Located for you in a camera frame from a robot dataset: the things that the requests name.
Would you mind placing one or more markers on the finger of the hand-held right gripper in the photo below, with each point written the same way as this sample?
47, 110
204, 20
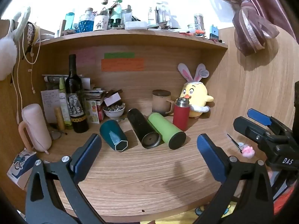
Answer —
259, 117
247, 128

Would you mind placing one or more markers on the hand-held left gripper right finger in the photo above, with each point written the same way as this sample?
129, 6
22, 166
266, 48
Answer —
210, 154

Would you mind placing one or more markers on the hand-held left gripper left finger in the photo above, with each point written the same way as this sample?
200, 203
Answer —
87, 154

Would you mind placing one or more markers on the teal hexagonal cup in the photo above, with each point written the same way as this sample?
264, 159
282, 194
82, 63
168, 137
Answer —
111, 133

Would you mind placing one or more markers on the green tumbler cup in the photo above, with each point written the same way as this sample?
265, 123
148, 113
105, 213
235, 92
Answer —
163, 127

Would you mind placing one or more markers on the black tumbler cup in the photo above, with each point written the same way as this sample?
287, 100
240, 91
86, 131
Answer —
140, 126

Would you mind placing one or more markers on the black pen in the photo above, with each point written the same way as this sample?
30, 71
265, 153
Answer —
234, 143

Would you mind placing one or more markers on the pink cat paw toy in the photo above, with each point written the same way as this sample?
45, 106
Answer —
248, 152

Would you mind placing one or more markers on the fruit print box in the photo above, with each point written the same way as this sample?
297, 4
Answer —
92, 112

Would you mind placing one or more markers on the tan wooden cylinder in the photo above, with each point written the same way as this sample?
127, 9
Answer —
59, 119

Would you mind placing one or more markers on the red cloth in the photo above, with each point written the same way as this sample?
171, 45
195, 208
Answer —
283, 199

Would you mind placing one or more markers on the white footed bowl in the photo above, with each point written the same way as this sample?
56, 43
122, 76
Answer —
113, 114

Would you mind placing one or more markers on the red thermos flask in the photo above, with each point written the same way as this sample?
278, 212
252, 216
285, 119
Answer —
181, 116

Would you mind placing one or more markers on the green spray bottle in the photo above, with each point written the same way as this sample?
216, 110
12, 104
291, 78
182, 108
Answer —
63, 107

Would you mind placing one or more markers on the dark wine bottle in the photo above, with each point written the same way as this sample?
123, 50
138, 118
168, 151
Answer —
76, 102

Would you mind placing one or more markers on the yellow printed mat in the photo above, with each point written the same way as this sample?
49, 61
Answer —
230, 208

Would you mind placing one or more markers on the stack of books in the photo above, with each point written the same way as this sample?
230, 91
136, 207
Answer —
93, 94

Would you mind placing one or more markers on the small white box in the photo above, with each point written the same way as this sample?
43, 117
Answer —
112, 99

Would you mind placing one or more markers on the yellow chick plush toy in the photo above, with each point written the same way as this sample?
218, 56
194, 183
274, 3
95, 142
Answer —
195, 93

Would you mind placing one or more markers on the white paper note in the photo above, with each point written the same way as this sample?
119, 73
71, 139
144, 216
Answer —
49, 100

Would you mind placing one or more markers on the printed tissue box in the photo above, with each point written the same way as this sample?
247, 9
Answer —
19, 165

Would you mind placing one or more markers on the brown lidded mug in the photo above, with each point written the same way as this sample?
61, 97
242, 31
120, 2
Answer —
161, 103

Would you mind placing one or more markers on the rolled paper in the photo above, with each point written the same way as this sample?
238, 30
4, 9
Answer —
56, 77

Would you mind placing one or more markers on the mauve sheer curtain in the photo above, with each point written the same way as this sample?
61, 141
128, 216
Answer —
252, 28

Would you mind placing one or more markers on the orange sticky note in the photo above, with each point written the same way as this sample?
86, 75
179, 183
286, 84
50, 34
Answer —
122, 64

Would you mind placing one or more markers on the pink sticky note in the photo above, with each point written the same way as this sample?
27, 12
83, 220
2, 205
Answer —
81, 58

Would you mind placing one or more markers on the blue stamp holder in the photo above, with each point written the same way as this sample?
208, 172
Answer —
214, 31

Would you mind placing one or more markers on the green sticky note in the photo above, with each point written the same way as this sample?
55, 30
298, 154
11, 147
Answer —
119, 55

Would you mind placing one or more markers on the glass jar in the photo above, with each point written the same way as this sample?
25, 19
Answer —
199, 22

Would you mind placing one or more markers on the polka dot headband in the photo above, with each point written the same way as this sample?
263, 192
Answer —
31, 36

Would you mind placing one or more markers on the white bunny plush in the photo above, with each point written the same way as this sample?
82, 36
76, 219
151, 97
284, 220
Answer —
7, 51

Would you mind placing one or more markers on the blue glass bottle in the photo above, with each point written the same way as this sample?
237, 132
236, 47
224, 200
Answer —
86, 23

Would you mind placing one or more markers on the white label corked bottle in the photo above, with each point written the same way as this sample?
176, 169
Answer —
102, 21

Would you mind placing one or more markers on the teal plastic bottle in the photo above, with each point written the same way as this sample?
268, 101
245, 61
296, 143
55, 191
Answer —
69, 21

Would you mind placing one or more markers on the white plastic case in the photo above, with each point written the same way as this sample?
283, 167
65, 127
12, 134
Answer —
135, 25

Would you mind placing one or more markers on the green glass bottle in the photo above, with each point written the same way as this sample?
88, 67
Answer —
116, 16

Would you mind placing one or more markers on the clear plastic container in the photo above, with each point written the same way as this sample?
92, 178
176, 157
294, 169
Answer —
161, 14

